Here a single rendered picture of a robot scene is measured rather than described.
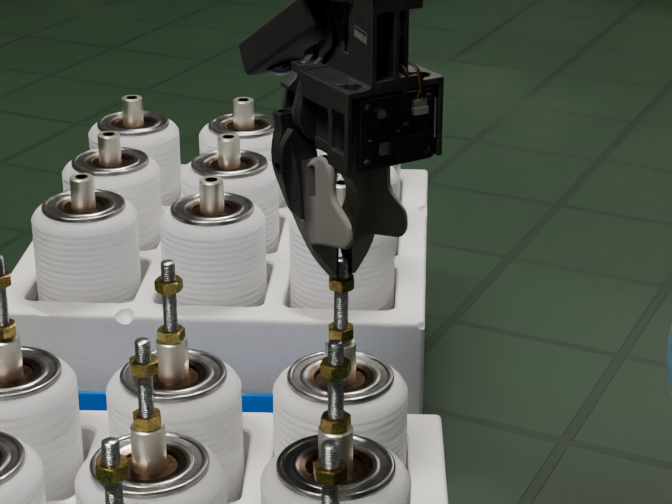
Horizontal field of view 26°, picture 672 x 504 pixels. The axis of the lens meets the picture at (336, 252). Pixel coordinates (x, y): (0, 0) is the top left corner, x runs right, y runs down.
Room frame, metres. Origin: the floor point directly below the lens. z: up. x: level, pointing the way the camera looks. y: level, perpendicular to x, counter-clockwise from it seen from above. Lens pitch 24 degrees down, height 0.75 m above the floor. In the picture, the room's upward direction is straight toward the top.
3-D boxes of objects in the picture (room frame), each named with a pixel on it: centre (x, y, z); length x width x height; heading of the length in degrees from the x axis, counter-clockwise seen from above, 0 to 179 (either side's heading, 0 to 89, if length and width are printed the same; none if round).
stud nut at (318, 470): (0.67, 0.00, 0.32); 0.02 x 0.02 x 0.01; 40
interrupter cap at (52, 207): (1.23, 0.23, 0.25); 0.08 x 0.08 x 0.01
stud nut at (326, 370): (0.79, 0.00, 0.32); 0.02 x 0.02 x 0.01; 15
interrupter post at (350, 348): (0.91, 0.00, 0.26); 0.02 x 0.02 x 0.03
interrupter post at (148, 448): (0.79, 0.12, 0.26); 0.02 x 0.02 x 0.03
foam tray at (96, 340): (1.34, 0.10, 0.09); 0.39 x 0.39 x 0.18; 86
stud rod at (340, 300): (0.91, 0.00, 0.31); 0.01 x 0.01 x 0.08
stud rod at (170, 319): (0.91, 0.12, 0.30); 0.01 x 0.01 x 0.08
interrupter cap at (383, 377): (0.91, 0.00, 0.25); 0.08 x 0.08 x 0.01
